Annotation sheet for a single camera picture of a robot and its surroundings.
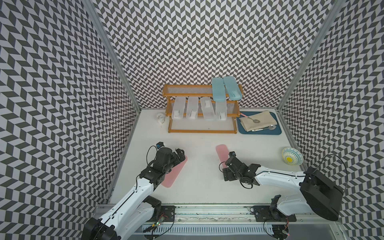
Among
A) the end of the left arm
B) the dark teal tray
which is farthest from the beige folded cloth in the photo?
the end of the left arm

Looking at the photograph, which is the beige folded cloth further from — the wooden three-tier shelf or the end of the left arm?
the end of the left arm

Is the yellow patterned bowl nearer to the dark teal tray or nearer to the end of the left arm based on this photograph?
the dark teal tray

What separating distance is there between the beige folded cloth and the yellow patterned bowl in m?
0.21

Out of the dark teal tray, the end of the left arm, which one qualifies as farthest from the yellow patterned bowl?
the end of the left arm

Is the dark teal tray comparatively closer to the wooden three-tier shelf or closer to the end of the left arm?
the wooden three-tier shelf

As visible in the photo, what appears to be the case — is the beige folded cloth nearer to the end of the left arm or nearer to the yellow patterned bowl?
the yellow patterned bowl

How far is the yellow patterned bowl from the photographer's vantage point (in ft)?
2.97

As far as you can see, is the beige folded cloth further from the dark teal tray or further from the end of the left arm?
the end of the left arm

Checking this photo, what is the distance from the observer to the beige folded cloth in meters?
1.06
